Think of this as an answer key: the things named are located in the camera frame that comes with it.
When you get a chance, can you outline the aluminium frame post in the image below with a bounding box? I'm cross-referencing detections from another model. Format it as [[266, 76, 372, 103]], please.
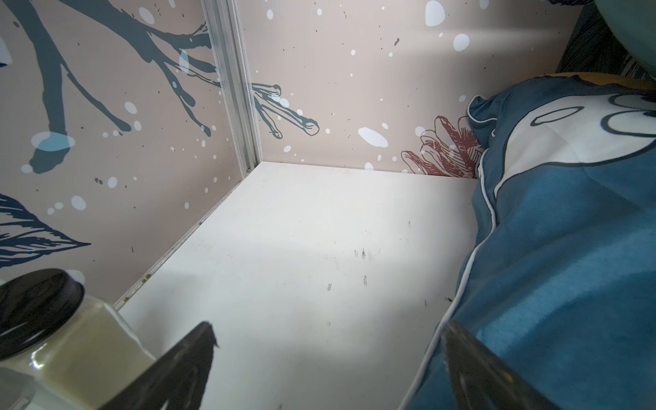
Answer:
[[202, 0, 262, 177]]

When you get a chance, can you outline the blue cartoon pillow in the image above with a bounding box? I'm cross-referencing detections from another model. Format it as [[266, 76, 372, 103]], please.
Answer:
[[401, 73, 655, 409]]

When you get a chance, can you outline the teal cat pillow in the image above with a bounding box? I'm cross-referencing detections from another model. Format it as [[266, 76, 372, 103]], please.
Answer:
[[553, 0, 655, 81]]

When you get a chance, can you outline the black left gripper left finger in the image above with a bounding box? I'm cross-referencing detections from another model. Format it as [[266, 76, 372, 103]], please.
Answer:
[[103, 321, 218, 410]]

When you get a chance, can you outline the glass jar black lid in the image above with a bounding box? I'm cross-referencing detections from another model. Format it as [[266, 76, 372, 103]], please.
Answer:
[[1, 268, 156, 409]]

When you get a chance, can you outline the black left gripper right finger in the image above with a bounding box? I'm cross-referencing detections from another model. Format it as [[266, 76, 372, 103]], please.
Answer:
[[442, 320, 558, 410]]

